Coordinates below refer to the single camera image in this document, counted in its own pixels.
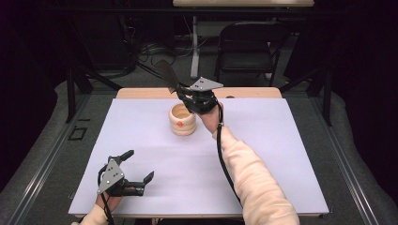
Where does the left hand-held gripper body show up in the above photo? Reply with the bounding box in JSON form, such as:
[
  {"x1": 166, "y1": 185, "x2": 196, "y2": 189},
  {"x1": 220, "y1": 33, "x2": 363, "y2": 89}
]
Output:
[{"x1": 96, "y1": 155, "x2": 146, "y2": 198}]

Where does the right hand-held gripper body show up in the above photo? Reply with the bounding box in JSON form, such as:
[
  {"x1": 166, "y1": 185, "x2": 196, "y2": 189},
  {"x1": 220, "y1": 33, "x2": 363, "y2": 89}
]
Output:
[{"x1": 185, "y1": 76, "x2": 224, "y2": 115}]

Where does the black comb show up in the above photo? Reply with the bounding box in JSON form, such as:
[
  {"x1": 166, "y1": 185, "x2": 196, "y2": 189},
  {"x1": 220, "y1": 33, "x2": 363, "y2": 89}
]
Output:
[{"x1": 154, "y1": 59, "x2": 181, "y2": 95}]

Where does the cream ribbed cup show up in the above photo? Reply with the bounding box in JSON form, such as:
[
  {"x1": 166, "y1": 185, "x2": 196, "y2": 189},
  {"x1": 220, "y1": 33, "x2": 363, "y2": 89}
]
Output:
[{"x1": 168, "y1": 102, "x2": 198, "y2": 137}]

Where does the person's left hand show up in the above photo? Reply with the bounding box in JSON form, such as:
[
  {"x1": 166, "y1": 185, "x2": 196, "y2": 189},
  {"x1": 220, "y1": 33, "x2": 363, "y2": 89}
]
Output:
[{"x1": 95, "y1": 191, "x2": 124, "y2": 213}]

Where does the person's right hand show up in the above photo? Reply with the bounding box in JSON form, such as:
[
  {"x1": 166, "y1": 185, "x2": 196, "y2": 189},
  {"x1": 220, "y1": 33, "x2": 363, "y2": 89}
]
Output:
[{"x1": 198, "y1": 102, "x2": 225, "y2": 135}]

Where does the white table mat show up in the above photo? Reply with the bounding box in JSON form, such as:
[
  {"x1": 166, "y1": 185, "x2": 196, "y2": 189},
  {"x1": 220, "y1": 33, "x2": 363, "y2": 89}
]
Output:
[{"x1": 68, "y1": 97, "x2": 330, "y2": 217}]

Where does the white-legged desk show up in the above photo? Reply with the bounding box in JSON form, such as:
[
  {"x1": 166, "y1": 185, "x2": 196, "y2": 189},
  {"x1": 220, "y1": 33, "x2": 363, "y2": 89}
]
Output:
[{"x1": 172, "y1": 0, "x2": 315, "y2": 81}]

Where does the wooden table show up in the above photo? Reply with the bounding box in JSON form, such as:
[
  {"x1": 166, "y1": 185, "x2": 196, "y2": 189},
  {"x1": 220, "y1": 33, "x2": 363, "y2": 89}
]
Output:
[{"x1": 74, "y1": 86, "x2": 324, "y2": 220}]

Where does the black folding chair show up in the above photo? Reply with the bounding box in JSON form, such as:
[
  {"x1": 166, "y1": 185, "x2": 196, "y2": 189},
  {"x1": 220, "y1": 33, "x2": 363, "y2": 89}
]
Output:
[{"x1": 214, "y1": 21, "x2": 291, "y2": 88}]

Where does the black metal stand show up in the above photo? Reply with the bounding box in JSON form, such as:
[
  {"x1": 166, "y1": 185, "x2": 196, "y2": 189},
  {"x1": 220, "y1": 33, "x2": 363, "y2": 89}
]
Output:
[
  {"x1": 63, "y1": 12, "x2": 124, "y2": 125},
  {"x1": 277, "y1": 59, "x2": 334, "y2": 128}
]

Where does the left hand-held gripper black cable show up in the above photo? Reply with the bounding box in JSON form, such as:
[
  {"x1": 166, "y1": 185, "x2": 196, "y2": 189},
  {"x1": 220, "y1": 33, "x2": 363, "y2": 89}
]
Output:
[{"x1": 97, "y1": 164, "x2": 115, "y2": 225}]

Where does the hand-held gripper black cable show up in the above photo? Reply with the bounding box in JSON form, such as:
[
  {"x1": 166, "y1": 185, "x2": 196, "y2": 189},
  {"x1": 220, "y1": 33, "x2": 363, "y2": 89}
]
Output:
[
  {"x1": 97, "y1": 164, "x2": 115, "y2": 225},
  {"x1": 216, "y1": 102, "x2": 244, "y2": 208}
]

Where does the bundle of floor cables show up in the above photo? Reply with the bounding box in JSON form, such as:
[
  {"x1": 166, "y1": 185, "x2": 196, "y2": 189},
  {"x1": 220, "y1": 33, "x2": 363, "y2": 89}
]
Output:
[{"x1": 136, "y1": 40, "x2": 192, "y2": 88}]

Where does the metal floor rail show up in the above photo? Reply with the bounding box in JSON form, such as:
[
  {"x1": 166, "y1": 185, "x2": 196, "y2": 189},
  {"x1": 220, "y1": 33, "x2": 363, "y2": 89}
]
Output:
[
  {"x1": 3, "y1": 93, "x2": 92, "y2": 225},
  {"x1": 309, "y1": 93, "x2": 380, "y2": 225}
]

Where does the right hand-held gripper black cable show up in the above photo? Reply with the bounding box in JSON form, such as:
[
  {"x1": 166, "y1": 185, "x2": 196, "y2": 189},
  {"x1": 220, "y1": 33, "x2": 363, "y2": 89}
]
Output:
[{"x1": 216, "y1": 102, "x2": 244, "y2": 208}]

